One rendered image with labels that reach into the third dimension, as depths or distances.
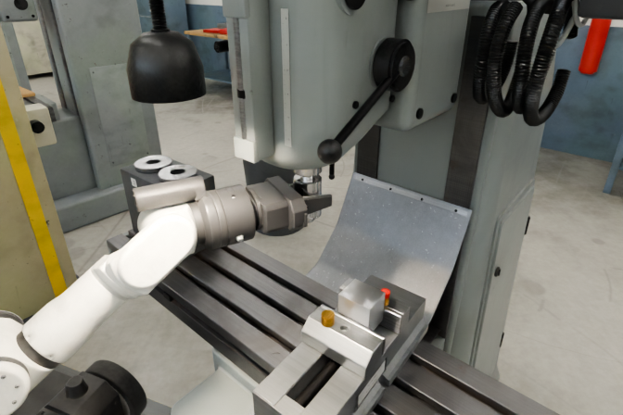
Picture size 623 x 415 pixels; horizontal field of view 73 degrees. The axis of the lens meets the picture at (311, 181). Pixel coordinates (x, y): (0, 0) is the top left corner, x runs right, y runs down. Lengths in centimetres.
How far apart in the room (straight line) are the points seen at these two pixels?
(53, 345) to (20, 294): 192
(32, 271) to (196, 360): 94
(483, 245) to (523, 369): 126
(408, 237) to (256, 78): 62
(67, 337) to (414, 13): 63
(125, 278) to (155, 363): 160
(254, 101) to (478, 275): 74
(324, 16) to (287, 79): 9
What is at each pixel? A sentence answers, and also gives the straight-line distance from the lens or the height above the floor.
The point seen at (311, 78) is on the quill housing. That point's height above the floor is 145.
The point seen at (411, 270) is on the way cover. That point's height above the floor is 95.
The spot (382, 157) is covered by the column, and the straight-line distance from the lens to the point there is 105.
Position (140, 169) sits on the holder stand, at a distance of 111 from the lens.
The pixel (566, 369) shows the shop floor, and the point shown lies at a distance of 234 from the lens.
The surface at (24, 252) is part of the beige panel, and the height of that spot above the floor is 38.
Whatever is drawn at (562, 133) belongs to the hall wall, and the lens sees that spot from 490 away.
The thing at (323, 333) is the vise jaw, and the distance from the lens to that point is 72.
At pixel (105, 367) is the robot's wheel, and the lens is 139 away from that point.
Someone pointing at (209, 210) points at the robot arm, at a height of 127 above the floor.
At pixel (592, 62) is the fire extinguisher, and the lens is 461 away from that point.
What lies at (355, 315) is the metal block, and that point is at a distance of 72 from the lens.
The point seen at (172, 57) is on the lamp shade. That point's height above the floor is 150.
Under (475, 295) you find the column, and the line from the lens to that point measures 114.
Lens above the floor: 156
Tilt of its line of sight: 26 degrees down
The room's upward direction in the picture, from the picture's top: straight up
